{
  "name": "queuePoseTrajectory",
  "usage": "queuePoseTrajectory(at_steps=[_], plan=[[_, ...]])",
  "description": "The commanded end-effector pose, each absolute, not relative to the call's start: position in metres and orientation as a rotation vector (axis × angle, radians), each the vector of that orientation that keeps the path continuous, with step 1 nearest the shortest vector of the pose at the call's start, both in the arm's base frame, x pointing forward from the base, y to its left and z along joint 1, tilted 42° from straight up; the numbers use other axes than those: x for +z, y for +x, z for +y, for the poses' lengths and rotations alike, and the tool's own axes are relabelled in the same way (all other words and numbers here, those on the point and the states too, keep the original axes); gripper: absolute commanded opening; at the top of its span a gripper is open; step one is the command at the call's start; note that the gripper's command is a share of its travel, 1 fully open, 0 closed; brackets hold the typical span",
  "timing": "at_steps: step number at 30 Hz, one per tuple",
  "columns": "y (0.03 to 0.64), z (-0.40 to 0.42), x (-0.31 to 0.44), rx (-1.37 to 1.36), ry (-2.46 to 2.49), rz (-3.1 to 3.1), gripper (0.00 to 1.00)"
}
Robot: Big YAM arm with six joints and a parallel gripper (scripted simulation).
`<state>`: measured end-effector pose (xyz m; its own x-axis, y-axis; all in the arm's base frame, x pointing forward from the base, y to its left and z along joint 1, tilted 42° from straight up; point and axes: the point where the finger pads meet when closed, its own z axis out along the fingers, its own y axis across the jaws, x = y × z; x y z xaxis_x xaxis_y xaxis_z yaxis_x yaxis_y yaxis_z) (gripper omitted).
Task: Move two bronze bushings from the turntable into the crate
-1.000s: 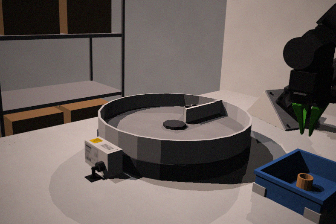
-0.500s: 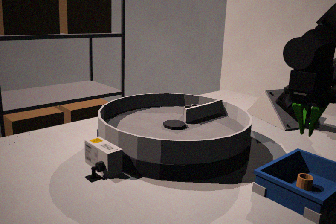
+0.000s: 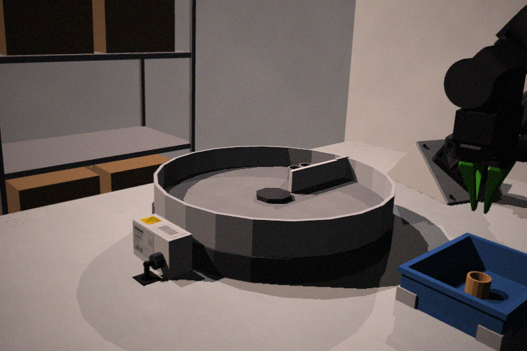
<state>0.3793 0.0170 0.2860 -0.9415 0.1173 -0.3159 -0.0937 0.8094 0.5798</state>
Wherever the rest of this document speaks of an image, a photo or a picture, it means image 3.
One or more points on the bronze bushing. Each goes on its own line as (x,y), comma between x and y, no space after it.
(478,284)

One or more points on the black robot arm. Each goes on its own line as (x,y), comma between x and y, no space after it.
(495,73)

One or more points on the blue crate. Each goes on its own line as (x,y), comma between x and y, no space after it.
(428,284)

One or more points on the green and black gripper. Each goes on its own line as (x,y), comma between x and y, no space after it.
(500,165)

